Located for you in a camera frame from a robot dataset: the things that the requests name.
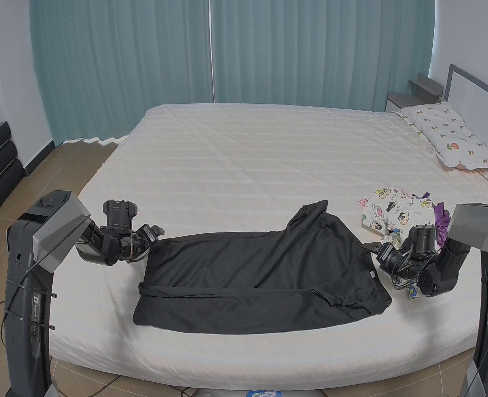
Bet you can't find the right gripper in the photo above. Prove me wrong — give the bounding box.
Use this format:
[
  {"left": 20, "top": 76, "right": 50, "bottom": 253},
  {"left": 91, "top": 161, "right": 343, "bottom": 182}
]
[{"left": 362, "top": 242, "right": 414, "bottom": 276}]

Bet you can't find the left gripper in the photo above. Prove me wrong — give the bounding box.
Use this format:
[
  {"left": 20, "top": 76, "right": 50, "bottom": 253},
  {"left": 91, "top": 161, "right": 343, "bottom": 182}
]
[{"left": 121, "top": 223, "right": 167, "bottom": 260}]

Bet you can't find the black T-shirt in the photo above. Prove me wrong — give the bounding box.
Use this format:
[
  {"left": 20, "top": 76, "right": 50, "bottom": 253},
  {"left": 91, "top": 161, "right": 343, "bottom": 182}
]
[{"left": 132, "top": 200, "right": 393, "bottom": 335}]

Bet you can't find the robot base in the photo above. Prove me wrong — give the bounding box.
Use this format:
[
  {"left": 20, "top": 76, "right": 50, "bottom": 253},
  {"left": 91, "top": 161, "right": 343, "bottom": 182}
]
[{"left": 203, "top": 389, "right": 323, "bottom": 397}]

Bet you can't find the bed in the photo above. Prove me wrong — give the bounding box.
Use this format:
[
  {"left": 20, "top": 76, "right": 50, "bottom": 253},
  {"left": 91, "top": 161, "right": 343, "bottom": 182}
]
[{"left": 47, "top": 65, "right": 488, "bottom": 390}]

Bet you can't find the white printed pyjama top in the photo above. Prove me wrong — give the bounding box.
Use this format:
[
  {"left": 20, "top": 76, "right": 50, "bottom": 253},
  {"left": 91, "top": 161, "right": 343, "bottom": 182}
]
[{"left": 359, "top": 185, "right": 437, "bottom": 302}]

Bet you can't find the purple garment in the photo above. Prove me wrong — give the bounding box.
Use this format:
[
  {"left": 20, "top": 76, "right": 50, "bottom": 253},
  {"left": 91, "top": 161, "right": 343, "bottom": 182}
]
[{"left": 424, "top": 193, "right": 452, "bottom": 247}]

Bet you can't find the white printed pillow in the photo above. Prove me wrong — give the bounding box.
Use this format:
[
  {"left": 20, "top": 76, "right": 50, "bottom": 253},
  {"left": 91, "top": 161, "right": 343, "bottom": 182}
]
[{"left": 395, "top": 101, "right": 488, "bottom": 172}]

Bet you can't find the grey bedside table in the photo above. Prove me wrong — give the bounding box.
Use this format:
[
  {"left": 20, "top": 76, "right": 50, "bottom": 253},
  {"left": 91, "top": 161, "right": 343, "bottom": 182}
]
[{"left": 386, "top": 74, "right": 445, "bottom": 111}]

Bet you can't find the blue-green curtain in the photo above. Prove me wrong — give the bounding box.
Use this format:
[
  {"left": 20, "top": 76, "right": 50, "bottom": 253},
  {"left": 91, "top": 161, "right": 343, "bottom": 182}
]
[
  {"left": 30, "top": 0, "right": 215, "bottom": 144},
  {"left": 212, "top": 0, "right": 436, "bottom": 111}
]

